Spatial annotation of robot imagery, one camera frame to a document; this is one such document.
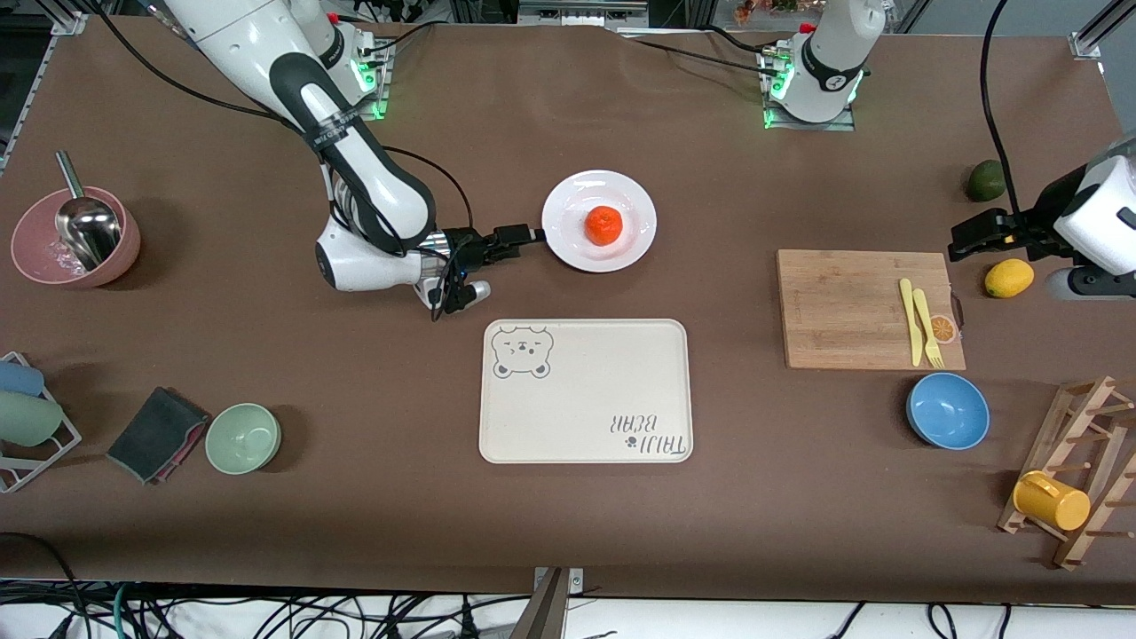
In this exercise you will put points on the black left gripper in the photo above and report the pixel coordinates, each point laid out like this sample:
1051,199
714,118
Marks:
1029,224

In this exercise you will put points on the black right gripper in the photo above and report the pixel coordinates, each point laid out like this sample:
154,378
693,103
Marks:
468,246

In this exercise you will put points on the white round plate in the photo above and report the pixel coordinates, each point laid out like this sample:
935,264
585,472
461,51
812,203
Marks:
568,240

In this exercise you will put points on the orange mandarin fruit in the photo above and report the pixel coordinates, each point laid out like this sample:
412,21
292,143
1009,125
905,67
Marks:
603,226

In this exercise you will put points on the yellow lemon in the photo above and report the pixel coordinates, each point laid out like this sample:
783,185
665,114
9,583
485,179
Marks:
1009,279

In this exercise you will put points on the dark green avocado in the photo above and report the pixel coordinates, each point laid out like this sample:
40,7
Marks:
981,182

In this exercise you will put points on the yellow plastic fork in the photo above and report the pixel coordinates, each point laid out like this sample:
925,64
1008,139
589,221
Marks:
923,315

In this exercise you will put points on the yellow plastic knife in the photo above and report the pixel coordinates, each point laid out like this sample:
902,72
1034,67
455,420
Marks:
910,311

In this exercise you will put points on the bamboo cutting board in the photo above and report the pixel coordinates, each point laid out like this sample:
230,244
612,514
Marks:
825,284

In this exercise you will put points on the beige bear print tray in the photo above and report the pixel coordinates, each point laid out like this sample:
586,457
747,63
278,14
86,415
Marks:
586,399

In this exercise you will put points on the blue bowl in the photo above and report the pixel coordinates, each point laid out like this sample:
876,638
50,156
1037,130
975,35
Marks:
948,411

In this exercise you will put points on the wooden cup rack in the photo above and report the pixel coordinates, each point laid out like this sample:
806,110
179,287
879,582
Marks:
1087,388

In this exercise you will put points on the grey metal box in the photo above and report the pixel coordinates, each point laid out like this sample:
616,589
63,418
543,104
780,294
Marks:
581,13

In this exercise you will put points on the yellow mug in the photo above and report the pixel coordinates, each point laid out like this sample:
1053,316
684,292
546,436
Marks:
1056,503

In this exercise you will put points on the pale green bowl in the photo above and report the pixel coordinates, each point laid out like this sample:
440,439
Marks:
243,439

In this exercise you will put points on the pink bowl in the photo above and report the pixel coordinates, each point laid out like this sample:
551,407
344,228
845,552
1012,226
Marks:
129,250

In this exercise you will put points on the folded dark grey cloth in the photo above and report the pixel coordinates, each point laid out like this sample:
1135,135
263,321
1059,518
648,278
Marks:
155,435

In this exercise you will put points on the steel scoop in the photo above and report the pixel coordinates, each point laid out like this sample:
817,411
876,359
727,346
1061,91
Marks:
89,231

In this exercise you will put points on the clear ice pieces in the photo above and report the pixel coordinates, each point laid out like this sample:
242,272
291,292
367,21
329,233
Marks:
58,259

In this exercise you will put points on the light blue cup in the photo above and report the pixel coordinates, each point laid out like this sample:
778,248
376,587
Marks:
19,379

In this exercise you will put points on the pale green cup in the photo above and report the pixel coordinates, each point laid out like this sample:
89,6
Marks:
27,419

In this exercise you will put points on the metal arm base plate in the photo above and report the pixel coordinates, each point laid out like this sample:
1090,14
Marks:
812,126
368,111

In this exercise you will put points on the aluminium frame post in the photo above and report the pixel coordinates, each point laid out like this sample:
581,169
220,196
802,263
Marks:
1087,40

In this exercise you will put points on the aluminium frame profile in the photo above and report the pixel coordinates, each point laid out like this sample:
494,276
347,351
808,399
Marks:
67,24

